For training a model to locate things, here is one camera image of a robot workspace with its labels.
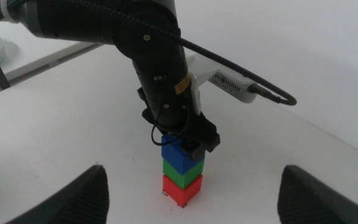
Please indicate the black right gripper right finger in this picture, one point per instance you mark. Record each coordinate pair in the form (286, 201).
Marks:
(309, 203)

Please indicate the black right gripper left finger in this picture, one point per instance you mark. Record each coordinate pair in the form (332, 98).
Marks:
(79, 202)

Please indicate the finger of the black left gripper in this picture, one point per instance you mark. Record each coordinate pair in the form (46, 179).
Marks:
(195, 151)

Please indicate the blue cube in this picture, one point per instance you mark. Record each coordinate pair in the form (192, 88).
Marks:
(177, 155)

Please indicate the green cube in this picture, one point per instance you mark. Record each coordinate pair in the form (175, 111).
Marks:
(182, 177)

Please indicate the red cube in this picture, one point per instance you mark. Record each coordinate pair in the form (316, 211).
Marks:
(182, 193)

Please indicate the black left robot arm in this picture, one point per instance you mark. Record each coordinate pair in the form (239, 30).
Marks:
(148, 53)

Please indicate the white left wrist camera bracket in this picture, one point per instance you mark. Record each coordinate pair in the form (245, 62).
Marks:
(202, 70)

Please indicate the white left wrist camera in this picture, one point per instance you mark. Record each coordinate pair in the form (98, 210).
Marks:
(233, 88)

